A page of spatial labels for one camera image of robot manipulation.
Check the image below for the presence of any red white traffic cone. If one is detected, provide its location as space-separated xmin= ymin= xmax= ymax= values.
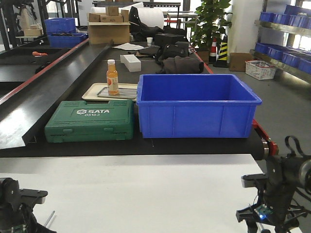
xmin=209 ymin=37 xmax=217 ymax=64

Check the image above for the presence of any beige plastic tray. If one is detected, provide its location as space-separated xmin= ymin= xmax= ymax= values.
xmin=82 ymin=83 xmax=137 ymax=101

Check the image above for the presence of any dark folded cloth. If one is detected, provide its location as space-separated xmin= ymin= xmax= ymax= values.
xmin=156 ymin=56 xmax=205 ymax=74

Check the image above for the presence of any white foam block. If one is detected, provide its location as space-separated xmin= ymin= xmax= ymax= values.
xmin=120 ymin=54 xmax=141 ymax=72

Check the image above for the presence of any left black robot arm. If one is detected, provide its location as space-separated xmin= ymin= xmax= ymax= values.
xmin=0 ymin=178 xmax=53 ymax=233

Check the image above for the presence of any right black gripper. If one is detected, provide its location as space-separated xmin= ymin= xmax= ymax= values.
xmin=236 ymin=179 xmax=307 ymax=233

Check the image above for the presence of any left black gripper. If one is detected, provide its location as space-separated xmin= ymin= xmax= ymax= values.
xmin=0 ymin=204 xmax=55 ymax=233

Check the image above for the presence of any metal shelf rack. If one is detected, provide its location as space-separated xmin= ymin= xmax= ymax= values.
xmin=250 ymin=0 xmax=311 ymax=83

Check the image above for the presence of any large blue plastic bin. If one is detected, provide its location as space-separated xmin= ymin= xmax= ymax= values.
xmin=136 ymin=74 xmax=262 ymax=138

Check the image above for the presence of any green SATA tool case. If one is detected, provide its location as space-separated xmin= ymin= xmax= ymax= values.
xmin=44 ymin=100 xmax=134 ymax=143

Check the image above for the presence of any white plastic basket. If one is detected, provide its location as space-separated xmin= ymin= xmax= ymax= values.
xmin=245 ymin=60 xmax=276 ymax=81

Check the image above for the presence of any orange juice bottle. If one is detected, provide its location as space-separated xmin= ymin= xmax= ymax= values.
xmin=106 ymin=59 xmax=119 ymax=95

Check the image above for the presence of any blue crate on left table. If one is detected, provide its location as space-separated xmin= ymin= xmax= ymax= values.
xmin=48 ymin=33 xmax=88 ymax=48

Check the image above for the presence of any small brown cardboard box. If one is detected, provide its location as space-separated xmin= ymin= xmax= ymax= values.
xmin=229 ymin=53 xmax=254 ymax=72

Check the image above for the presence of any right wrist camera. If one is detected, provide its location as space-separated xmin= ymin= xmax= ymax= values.
xmin=241 ymin=174 xmax=268 ymax=188

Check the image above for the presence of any large cardboard box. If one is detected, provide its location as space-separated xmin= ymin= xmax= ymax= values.
xmin=88 ymin=22 xmax=130 ymax=45

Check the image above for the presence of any white paper cup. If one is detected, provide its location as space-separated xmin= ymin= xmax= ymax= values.
xmin=146 ymin=37 xmax=153 ymax=46

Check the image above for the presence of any black yellow traffic cone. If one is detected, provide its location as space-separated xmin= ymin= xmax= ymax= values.
xmin=213 ymin=35 xmax=228 ymax=68

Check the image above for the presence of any green-handled screwdriver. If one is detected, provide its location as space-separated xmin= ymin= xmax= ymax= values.
xmin=44 ymin=210 xmax=55 ymax=228
xmin=257 ymin=222 xmax=271 ymax=233

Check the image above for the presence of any black bag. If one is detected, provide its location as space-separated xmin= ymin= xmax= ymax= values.
xmin=155 ymin=41 xmax=189 ymax=64

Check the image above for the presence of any potted green plant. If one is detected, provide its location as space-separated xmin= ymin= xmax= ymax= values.
xmin=187 ymin=0 xmax=232 ymax=51

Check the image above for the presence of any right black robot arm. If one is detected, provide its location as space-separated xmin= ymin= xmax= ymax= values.
xmin=236 ymin=136 xmax=311 ymax=233

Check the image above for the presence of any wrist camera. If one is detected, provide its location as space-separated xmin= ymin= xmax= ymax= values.
xmin=241 ymin=174 xmax=268 ymax=188
xmin=20 ymin=189 xmax=48 ymax=205

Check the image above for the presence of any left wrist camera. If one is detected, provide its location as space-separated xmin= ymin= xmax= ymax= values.
xmin=20 ymin=189 xmax=48 ymax=205

